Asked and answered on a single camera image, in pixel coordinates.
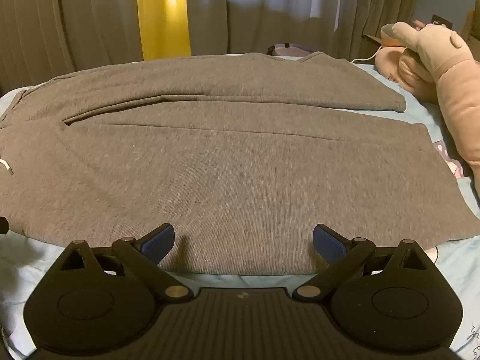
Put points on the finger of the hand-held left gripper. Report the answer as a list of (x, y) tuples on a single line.
[(3, 225)]

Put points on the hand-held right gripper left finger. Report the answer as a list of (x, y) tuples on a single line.
[(159, 245)]

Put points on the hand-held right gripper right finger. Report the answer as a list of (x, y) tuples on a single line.
[(330, 243)]

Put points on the grey-brown sweatshirt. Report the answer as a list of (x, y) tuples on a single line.
[(232, 165)]

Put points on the light blue printed bed sheet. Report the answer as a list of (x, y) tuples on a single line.
[(423, 114)]

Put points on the light pink plush pillow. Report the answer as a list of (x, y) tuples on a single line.
[(393, 63)]

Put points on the purple and black bag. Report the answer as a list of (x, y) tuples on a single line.
[(288, 48)]

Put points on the tan pink plush toy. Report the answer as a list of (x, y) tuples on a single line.
[(450, 71)]

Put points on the grey curtain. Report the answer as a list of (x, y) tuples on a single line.
[(375, 3), (75, 22)]

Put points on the yellow curtain strip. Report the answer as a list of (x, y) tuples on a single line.
[(163, 15)]

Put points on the black wall socket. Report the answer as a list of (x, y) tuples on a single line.
[(439, 20)]

